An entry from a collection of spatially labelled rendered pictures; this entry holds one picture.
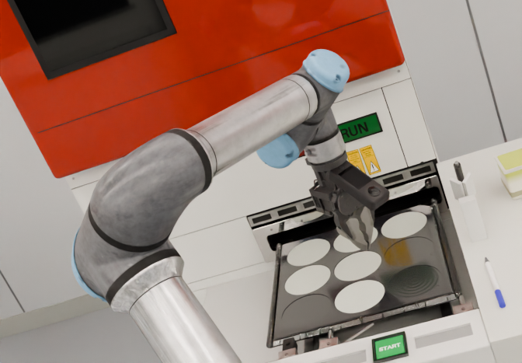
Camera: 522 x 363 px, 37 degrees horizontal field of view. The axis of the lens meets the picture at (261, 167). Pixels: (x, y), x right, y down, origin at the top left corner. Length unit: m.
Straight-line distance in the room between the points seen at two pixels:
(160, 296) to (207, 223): 0.82
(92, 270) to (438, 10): 2.34
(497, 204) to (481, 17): 1.75
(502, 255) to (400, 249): 0.29
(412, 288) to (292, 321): 0.24
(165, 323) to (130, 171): 0.20
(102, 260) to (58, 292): 2.89
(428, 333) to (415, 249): 0.35
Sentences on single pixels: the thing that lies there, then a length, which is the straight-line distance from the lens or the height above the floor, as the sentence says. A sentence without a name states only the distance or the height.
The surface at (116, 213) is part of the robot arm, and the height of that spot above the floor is 1.39.
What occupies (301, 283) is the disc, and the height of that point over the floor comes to 0.90.
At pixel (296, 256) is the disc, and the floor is 0.90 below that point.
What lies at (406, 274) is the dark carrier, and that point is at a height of 0.90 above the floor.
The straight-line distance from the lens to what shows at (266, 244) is 1.84.
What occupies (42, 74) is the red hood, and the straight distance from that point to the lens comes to 1.72.
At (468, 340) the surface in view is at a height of 0.96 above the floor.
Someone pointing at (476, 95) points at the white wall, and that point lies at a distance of 3.33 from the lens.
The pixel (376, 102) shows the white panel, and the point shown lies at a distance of 1.70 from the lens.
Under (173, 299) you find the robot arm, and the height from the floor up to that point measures 1.26.
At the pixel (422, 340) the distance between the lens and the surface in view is 1.29.
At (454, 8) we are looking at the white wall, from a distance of 3.20.
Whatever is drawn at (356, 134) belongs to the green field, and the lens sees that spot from 1.72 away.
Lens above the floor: 1.75
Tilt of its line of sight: 22 degrees down
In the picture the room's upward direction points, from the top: 23 degrees counter-clockwise
